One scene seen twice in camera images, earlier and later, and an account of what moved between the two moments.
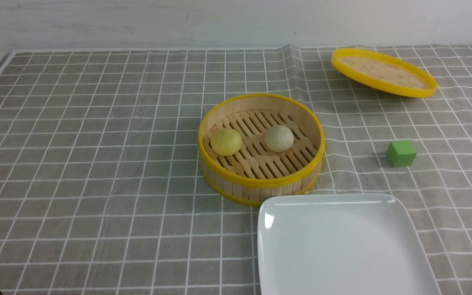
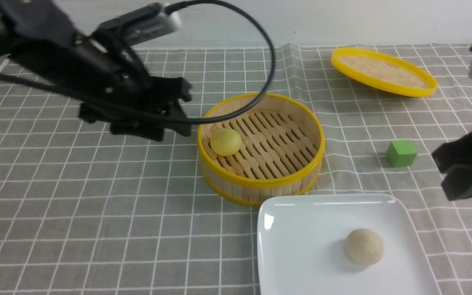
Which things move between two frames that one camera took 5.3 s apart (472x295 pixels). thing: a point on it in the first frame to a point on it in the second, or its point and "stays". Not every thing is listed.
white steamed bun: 279,139 to 364,246
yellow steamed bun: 226,142 stays
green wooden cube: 401,153 stays
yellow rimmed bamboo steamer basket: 250,146 stays
